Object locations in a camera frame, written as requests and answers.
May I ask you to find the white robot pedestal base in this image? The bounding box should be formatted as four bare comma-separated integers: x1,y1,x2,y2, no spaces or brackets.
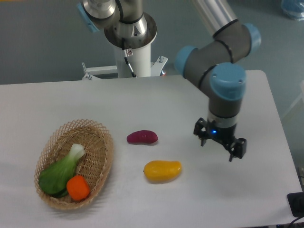
81,13,169,81

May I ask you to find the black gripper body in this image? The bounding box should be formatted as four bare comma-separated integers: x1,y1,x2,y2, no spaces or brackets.
201,119,237,150

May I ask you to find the orange fruit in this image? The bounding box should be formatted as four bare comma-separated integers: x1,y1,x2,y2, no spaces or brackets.
66,175,90,201

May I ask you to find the black device at edge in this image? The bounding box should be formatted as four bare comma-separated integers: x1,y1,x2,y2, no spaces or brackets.
287,192,304,217

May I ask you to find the green bok choy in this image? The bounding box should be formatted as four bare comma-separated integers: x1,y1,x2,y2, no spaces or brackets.
38,143,86,198

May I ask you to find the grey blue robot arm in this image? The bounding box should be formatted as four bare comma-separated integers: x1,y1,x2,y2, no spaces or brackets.
77,0,261,159

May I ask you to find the blue bag in corner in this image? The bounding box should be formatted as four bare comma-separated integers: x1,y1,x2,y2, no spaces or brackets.
281,0,304,21

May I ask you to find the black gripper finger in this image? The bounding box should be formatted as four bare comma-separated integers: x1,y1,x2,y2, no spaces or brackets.
225,138,247,162
193,118,210,146

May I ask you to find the purple sweet potato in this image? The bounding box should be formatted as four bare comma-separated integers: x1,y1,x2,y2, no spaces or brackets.
126,130,158,144

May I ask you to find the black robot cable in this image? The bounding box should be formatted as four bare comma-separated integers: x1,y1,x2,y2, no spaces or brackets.
121,37,138,78

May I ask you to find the yellow mango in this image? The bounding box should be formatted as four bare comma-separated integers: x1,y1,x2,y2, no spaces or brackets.
143,160,182,183

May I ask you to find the woven wicker basket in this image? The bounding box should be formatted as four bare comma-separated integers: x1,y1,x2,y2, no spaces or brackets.
34,119,114,210

